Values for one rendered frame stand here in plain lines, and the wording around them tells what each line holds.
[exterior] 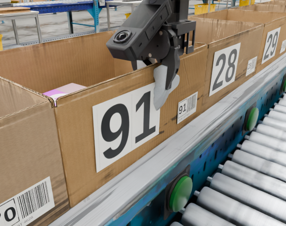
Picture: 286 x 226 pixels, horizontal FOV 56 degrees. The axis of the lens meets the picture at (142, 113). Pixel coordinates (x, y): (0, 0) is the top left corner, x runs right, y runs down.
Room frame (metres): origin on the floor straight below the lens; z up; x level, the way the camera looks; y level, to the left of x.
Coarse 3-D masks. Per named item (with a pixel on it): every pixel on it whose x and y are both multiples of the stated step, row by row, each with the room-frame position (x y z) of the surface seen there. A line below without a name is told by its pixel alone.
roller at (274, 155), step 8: (240, 144) 0.68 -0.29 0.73; (248, 144) 0.66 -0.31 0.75; (256, 144) 0.65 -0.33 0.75; (248, 152) 0.64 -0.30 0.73; (256, 152) 0.63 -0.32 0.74; (264, 152) 0.62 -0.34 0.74; (272, 152) 0.62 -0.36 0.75; (280, 152) 0.61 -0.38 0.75; (272, 160) 0.60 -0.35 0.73; (280, 160) 0.59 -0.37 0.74
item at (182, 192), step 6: (180, 180) 0.39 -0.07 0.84; (186, 180) 0.39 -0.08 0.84; (180, 186) 0.38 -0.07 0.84; (186, 186) 0.39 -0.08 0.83; (192, 186) 0.41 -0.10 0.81; (174, 192) 0.37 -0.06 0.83; (180, 192) 0.37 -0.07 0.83; (186, 192) 0.39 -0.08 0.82; (174, 198) 0.36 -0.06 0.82; (180, 198) 0.37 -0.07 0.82; (186, 198) 0.39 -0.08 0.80; (174, 204) 0.36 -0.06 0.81; (180, 204) 0.37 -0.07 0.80; (174, 210) 0.36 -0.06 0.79
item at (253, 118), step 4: (256, 108) 0.70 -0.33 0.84; (252, 112) 0.68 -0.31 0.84; (256, 112) 0.69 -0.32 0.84; (252, 116) 0.67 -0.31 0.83; (256, 116) 0.69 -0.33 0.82; (248, 120) 0.67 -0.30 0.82; (252, 120) 0.67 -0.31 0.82; (256, 120) 0.70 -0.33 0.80; (248, 124) 0.67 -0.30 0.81; (252, 124) 0.67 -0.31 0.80; (248, 128) 0.67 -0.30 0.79; (252, 128) 0.68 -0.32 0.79
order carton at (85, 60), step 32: (0, 64) 0.52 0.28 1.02; (32, 64) 0.57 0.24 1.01; (64, 64) 0.63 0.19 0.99; (96, 64) 0.71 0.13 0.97; (128, 64) 0.73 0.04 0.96; (160, 64) 0.45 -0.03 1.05; (192, 64) 0.53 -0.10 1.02; (64, 96) 0.30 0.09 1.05; (96, 96) 0.33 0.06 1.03; (64, 128) 0.29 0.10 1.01; (160, 128) 0.45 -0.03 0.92; (64, 160) 0.29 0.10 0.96; (128, 160) 0.38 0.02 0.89
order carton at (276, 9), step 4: (252, 4) 1.63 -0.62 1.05; (256, 4) 1.67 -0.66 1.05; (260, 4) 1.66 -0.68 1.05; (264, 4) 1.64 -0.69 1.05; (268, 4) 1.63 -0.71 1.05; (272, 4) 1.62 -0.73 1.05; (232, 8) 1.41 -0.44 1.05; (236, 8) 1.45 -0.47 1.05; (240, 8) 1.50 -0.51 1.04; (244, 8) 1.54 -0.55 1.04; (248, 8) 1.59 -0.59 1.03; (252, 8) 1.64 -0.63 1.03; (256, 8) 1.67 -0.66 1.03; (260, 8) 1.65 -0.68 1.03; (264, 8) 1.64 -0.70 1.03; (268, 8) 1.63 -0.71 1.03; (272, 8) 1.62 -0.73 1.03; (276, 8) 1.60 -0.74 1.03; (280, 8) 1.59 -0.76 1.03; (284, 8) 1.58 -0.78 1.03; (284, 12) 1.57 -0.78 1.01
